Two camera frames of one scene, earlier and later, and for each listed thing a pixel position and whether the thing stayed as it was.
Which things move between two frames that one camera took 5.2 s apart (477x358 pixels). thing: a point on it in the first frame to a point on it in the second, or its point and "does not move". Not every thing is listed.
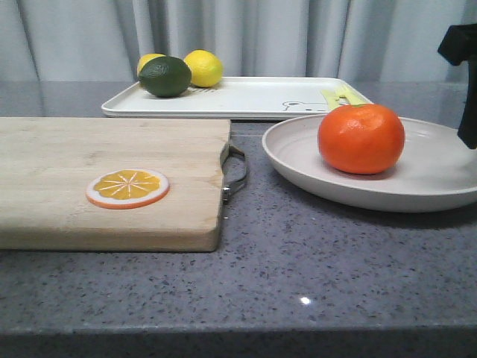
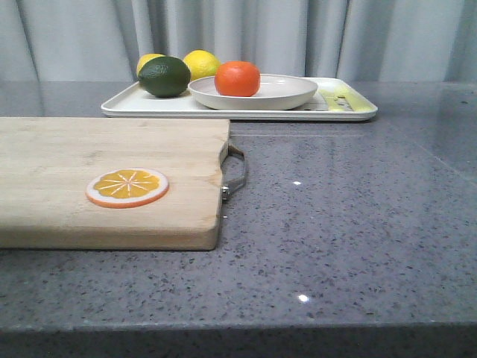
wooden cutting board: (46, 165) does not move
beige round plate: (437, 170) to (276, 92)
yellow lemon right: (206, 68) does not move
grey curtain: (48, 40) does not move
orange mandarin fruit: (361, 139) to (237, 78)
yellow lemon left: (144, 59) does not move
